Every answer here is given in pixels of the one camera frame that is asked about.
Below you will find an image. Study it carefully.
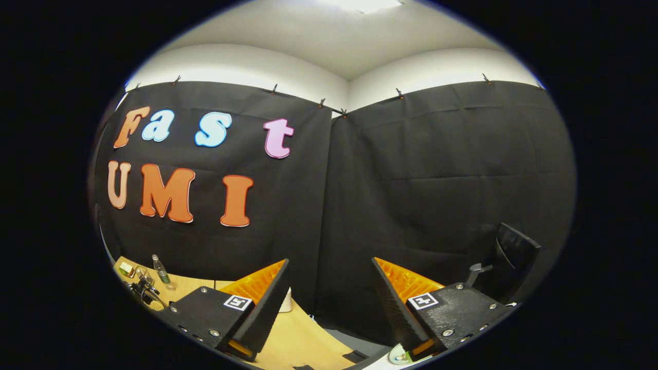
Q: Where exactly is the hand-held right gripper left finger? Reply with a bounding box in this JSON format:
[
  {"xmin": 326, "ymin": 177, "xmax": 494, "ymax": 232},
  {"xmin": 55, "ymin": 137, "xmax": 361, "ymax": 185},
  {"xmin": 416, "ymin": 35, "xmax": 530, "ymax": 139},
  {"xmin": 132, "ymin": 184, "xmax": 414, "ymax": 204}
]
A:
[{"xmin": 156, "ymin": 258, "xmax": 290, "ymax": 362}]

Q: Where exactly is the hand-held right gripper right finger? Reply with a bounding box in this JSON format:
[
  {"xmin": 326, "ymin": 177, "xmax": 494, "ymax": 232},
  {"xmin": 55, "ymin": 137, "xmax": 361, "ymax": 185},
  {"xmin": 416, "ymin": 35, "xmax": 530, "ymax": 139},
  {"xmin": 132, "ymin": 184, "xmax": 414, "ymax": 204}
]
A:
[{"xmin": 371, "ymin": 257, "xmax": 517, "ymax": 360}]

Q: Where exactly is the clear plastic bottle green label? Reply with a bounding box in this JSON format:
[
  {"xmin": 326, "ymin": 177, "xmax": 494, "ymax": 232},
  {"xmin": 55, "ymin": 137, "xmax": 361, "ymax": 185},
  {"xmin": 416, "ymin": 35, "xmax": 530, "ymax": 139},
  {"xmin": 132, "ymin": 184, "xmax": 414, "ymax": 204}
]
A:
[{"xmin": 152, "ymin": 254, "xmax": 171, "ymax": 285}]

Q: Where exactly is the white round object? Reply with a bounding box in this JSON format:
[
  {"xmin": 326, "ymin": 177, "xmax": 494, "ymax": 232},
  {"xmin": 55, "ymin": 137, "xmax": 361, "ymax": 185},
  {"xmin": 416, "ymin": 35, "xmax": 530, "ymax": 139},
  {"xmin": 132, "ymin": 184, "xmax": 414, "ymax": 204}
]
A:
[{"xmin": 388, "ymin": 343, "xmax": 412, "ymax": 365}]

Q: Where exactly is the black chair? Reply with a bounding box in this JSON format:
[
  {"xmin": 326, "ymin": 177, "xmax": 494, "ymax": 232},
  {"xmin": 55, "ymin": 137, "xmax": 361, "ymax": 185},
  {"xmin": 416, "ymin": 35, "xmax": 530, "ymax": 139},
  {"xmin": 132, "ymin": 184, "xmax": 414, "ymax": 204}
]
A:
[{"xmin": 466, "ymin": 222, "xmax": 542, "ymax": 304}]

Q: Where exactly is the ceiling light panel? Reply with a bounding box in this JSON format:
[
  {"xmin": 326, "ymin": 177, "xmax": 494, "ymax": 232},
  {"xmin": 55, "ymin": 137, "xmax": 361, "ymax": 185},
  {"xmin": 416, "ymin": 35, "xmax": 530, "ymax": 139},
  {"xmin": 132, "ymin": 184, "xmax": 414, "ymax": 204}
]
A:
[{"xmin": 329, "ymin": 0, "xmax": 404, "ymax": 13}]

